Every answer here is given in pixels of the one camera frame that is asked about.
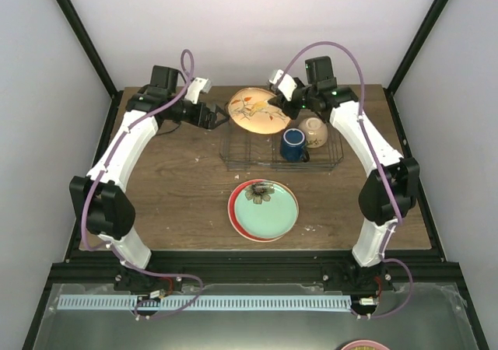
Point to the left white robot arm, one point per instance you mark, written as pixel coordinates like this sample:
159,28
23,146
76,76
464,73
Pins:
99,198

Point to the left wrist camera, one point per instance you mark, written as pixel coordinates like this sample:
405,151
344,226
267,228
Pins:
197,87

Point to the cream ceramic bowl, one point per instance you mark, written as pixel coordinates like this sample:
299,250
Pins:
315,130

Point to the light blue slotted cable duct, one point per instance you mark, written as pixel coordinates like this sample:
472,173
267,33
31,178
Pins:
205,303

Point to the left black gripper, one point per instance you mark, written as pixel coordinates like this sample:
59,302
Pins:
209,115

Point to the black aluminium frame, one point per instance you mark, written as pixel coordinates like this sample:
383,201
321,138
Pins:
267,267

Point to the dark blue ceramic mug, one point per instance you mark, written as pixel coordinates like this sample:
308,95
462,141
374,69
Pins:
293,146

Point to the red-rimmed white plate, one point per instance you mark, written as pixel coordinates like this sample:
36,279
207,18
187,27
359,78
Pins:
233,218

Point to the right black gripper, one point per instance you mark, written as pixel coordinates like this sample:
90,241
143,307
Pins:
291,113

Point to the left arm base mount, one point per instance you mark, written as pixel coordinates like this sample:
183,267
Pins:
126,279

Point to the green-rimmed plate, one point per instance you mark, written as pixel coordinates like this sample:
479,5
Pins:
267,209

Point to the pink plate at bottom edge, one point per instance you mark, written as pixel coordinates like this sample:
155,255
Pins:
364,345

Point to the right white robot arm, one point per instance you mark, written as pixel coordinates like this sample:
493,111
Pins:
391,183

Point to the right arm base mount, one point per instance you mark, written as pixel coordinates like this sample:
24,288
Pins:
350,278

